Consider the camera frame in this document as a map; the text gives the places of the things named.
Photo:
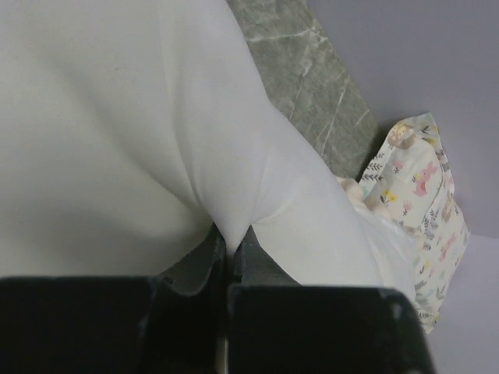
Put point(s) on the floral patterned pillow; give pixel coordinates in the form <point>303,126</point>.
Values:
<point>411,176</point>

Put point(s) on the white pillow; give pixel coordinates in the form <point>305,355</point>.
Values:
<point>129,128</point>

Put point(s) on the grey pillowcase with cream ruffle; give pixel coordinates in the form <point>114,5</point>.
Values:
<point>393,247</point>

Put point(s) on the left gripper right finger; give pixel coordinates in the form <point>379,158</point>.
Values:
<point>278,326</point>

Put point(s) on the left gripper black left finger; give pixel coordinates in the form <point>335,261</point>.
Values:
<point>164,323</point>

